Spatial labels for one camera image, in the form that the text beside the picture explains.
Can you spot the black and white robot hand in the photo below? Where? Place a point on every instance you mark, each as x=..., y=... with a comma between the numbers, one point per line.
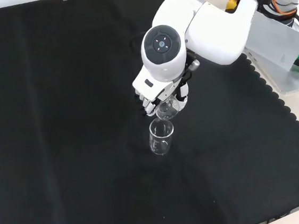
x=149, y=86

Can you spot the small clear glass beaker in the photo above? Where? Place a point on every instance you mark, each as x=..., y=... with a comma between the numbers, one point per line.
x=167, y=111

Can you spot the black bench cloth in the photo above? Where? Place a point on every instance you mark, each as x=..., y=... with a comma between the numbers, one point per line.
x=70, y=122

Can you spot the yellow stop button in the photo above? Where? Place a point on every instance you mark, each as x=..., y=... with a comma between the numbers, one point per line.
x=231, y=3

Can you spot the pale grey board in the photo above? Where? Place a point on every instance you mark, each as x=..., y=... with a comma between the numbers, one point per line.
x=276, y=50

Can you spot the tall clear glass beaker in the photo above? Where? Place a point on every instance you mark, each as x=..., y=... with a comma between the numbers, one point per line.
x=160, y=142

